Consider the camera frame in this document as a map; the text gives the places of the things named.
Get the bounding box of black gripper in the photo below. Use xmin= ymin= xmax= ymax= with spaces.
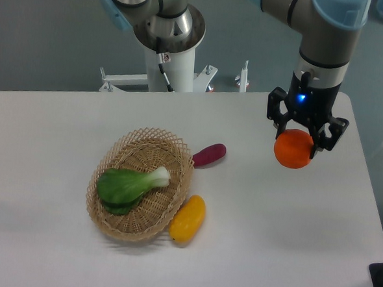
xmin=267 ymin=74 xmax=349 ymax=159

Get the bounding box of orange fruit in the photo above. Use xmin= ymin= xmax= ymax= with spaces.
xmin=273 ymin=129 xmax=313 ymax=169

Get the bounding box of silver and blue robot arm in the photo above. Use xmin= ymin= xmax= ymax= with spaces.
xmin=100 ymin=0 xmax=371 ymax=155

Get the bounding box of woven wicker basket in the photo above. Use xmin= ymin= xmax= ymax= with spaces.
xmin=86 ymin=128 xmax=194 ymax=242

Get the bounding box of purple sweet potato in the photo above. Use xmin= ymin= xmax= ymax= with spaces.
xmin=192 ymin=143 xmax=227 ymax=168

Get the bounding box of yellow mango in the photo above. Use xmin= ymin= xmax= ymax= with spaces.
xmin=169 ymin=195 xmax=206 ymax=243

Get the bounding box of green bok choy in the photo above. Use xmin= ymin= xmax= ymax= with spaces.
xmin=96 ymin=166 xmax=171 ymax=216

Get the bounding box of white levelling foot bracket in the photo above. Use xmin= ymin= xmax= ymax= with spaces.
xmin=234 ymin=60 xmax=250 ymax=93

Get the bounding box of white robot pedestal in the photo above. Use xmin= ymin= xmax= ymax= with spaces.
xmin=99 ymin=47 xmax=218 ymax=94

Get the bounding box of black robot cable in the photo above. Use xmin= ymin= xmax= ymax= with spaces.
xmin=153 ymin=36 xmax=178 ymax=93

